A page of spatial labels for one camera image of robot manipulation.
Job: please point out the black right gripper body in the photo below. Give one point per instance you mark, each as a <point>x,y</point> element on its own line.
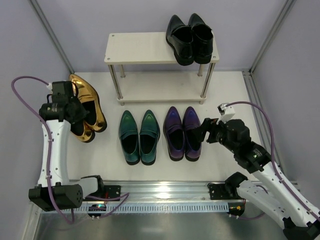
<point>208,130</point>

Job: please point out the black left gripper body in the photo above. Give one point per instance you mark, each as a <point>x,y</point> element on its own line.
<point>81,113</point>

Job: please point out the purple loafer shoe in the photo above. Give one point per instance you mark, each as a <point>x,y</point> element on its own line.
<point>174,134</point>
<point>192,145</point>

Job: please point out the gold loafer shoe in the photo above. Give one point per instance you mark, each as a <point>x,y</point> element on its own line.
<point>82,132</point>
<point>89,98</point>

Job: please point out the green loafer shoe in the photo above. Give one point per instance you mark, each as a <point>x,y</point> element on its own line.
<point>149,136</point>
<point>129,139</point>

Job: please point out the black loafer shoe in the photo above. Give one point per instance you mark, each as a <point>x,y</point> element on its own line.
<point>180,38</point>
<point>202,39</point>

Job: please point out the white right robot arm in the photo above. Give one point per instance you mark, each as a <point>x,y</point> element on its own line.
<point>296,216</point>

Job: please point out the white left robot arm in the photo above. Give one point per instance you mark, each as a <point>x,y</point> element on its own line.
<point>54,160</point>

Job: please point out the white two-tier shoe shelf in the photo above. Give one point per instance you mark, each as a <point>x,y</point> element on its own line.
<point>150,48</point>

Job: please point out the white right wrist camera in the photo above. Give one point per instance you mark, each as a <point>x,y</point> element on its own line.
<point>226,113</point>

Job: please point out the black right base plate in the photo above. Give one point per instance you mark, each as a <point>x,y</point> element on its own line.
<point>218,191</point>

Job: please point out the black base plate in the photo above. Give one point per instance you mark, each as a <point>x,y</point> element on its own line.
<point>111,192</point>
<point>218,191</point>

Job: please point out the aluminium mounting rail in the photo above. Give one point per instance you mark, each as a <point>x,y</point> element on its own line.
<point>160,190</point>

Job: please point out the slotted grey cable duct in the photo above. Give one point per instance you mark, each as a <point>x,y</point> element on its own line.
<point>155,207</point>

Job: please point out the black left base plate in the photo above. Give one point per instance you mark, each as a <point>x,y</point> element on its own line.
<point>111,192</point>

